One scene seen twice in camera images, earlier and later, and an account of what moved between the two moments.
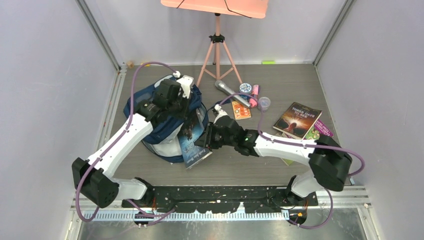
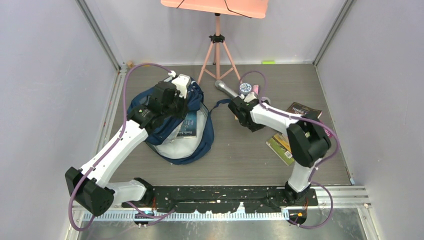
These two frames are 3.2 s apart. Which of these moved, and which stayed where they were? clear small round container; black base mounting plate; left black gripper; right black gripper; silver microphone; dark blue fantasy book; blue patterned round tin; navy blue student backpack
Moved: right black gripper; navy blue student backpack; dark blue fantasy book
Stayed: left black gripper; clear small round container; black base mounting plate; silver microphone; blue patterned round tin
